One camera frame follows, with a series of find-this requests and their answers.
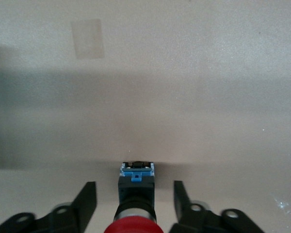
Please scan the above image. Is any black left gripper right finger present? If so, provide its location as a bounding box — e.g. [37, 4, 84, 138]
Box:
[169, 180, 264, 233]

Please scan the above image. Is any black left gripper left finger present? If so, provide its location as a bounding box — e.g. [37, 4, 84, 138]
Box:
[0, 181, 97, 233]

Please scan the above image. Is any red push button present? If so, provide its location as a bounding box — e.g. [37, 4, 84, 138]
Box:
[105, 161, 164, 233]

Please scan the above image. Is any small square tape patch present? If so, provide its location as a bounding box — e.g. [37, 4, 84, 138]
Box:
[70, 18, 105, 60]

